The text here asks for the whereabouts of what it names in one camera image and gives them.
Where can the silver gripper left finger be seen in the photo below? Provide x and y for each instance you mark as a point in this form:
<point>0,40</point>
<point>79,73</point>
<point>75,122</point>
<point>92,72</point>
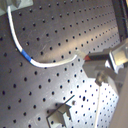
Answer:
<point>101,74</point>

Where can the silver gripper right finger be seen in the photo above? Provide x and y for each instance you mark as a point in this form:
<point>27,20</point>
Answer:
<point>96,56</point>

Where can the black perforated breadboard plate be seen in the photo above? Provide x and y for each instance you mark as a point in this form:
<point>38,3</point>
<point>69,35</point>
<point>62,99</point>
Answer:
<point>51,31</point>

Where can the grey cable clip lower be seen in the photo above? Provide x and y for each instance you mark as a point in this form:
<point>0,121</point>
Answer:
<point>63,115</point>

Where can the grey cable clip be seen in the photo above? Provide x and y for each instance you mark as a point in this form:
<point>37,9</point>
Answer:
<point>19,3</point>
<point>63,115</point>

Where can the grey cable clip upper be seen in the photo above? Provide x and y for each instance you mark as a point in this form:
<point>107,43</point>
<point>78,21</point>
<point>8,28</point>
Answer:
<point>19,3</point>

